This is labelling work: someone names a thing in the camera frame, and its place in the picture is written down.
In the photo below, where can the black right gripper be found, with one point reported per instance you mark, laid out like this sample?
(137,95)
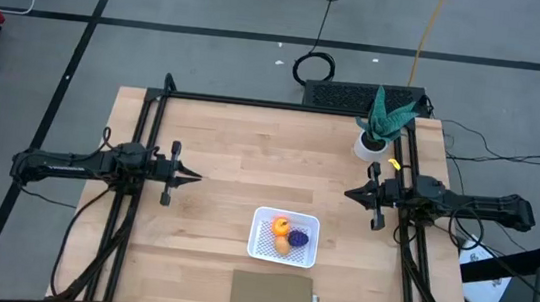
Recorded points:
(393,195)

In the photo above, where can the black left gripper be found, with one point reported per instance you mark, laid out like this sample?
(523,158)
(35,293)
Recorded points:
(157,169)

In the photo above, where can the purple toy grape bunch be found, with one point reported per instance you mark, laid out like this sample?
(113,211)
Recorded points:
(298,238)

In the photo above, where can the orange toy fruit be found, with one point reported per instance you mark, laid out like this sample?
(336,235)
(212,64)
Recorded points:
(280,225)

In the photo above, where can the tan toy potato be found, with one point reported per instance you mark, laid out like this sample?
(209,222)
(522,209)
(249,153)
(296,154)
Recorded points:
(282,247)

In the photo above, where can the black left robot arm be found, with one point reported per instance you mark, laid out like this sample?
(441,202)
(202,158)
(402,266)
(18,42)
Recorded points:
(62,165)

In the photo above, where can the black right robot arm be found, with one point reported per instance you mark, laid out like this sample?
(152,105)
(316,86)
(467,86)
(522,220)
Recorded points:
(485,206)

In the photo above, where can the white plant pot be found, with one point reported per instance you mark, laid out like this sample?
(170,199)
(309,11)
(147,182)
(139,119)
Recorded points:
(366,153)

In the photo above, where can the yellow tag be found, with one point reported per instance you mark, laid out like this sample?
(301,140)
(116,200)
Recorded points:
(394,164)

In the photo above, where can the green snake plant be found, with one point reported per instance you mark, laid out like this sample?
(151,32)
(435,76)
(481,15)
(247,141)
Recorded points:
(385,120)

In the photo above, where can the white perforated plastic basket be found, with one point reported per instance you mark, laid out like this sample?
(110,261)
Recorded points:
(257,247)

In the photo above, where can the black vented box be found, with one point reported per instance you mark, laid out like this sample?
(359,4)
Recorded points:
(341,95)

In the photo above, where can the folded tan cloth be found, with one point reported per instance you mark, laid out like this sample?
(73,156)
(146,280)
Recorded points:
(272,296)

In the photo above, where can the white paper sheet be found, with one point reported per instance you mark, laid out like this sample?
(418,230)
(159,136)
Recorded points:
(486,294)

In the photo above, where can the black metal beam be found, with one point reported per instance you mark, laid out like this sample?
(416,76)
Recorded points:
(514,262)

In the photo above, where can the black aluminium table frame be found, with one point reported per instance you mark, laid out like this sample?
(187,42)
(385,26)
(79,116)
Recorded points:
(275,104)

